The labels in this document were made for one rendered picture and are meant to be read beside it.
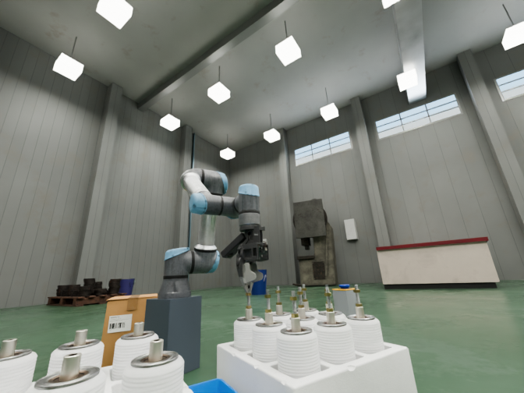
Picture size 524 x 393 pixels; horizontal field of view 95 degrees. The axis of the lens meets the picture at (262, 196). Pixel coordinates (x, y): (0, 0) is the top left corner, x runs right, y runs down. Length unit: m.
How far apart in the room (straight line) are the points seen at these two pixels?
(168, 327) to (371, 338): 0.79
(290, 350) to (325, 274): 6.80
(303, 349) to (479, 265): 5.08
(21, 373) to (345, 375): 0.64
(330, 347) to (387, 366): 0.15
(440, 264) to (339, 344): 4.90
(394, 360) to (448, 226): 7.44
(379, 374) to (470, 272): 4.88
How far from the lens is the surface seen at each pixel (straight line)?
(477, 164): 8.58
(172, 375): 0.50
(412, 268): 5.54
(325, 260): 7.39
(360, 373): 0.70
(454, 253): 5.54
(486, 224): 8.23
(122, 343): 0.73
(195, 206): 0.87
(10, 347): 0.75
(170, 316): 1.20
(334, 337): 0.69
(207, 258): 1.29
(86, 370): 0.53
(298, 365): 0.62
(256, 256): 0.78
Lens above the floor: 0.38
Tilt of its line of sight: 18 degrees up
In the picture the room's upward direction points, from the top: 3 degrees counter-clockwise
